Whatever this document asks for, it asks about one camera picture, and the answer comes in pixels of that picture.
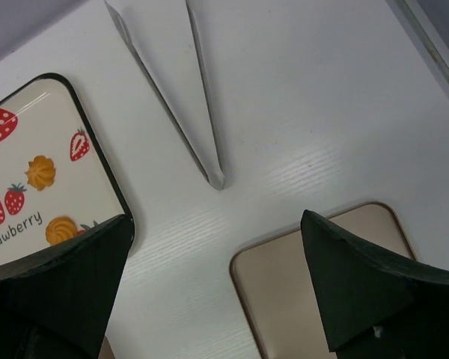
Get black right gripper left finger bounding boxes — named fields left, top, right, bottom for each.
left=0, top=215, right=132, bottom=358

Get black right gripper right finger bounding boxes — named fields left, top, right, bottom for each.
left=301, top=210, right=449, bottom=358

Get beige tin lid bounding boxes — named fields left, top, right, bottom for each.
left=230, top=203, right=415, bottom=359

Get metal tongs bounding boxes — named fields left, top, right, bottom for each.
left=106, top=1, right=226, bottom=191

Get strawberry print tray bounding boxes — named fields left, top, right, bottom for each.
left=0, top=73, right=130, bottom=266

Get aluminium table edge rail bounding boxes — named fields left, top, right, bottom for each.
left=389, top=1, right=449, bottom=97

